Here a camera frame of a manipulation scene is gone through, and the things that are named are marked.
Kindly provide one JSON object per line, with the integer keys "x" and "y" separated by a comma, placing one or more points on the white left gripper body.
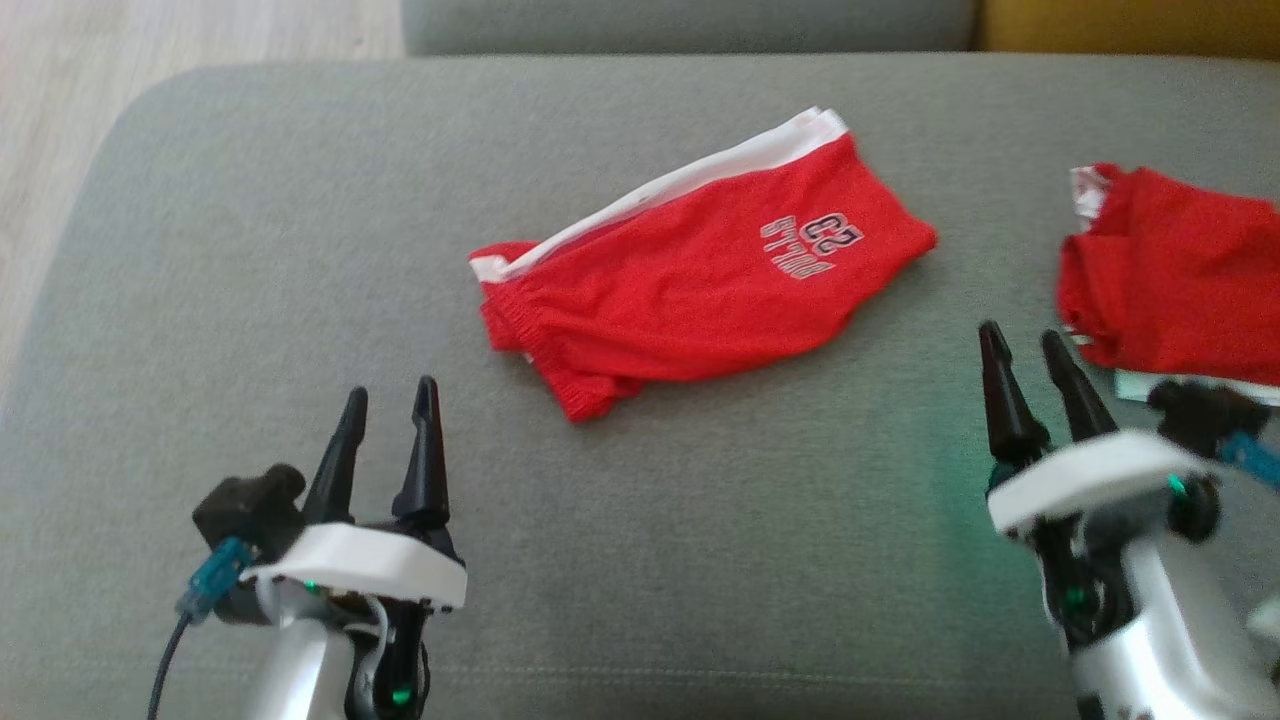
{"x": 370, "y": 565}

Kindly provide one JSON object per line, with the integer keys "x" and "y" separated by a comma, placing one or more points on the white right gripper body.
{"x": 1090, "y": 470}

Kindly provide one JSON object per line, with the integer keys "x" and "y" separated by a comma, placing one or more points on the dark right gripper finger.
{"x": 1080, "y": 400}
{"x": 1010, "y": 410}

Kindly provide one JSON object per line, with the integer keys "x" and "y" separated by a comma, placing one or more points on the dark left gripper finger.
{"x": 425, "y": 470}
{"x": 338, "y": 470}

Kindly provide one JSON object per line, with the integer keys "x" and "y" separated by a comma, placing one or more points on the red white jersey shirt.
{"x": 1170, "y": 280}

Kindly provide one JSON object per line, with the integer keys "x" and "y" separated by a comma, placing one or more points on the red shorts white stripe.
{"x": 700, "y": 290}

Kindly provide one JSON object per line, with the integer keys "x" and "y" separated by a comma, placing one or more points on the grey sofa seat cushion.
{"x": 700, "y": 520}

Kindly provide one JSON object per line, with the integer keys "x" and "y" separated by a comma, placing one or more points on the yellow cushion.
{"x": 1130, "y": 25}

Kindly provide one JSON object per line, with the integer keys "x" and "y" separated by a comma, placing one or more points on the grey sofa back cushion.
{"x": 690, "y": 25}

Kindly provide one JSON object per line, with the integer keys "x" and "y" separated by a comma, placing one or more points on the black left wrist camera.
{"x": 245, "y": 505}

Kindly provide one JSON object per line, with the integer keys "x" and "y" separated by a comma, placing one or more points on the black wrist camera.
{"x": 245, "y": 505}
{"x": 1205, "y": 410}

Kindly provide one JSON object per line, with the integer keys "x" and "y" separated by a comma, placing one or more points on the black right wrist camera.
{"x": 1205, "y": 410}

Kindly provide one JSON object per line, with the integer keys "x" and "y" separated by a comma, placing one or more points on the blue left camera connector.
{"x": 212, "y": 580}

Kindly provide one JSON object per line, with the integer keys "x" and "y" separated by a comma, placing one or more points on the blue camera connector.
{"x": 1255, "y": 458}
{"x": 212, "y": 580}

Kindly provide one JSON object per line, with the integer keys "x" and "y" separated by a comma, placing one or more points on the blue right camera connector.
{"x": 1255, "y": 458}

